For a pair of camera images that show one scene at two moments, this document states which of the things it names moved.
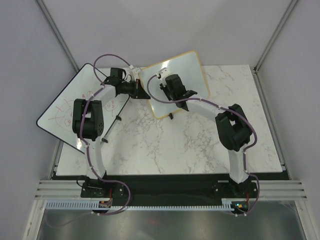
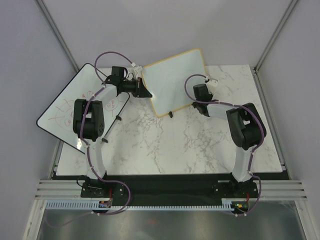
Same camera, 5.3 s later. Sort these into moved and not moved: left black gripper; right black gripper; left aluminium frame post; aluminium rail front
Moved: right black gripper
Not moved: left aluminium frame post; left black gripper; aluminium rail front
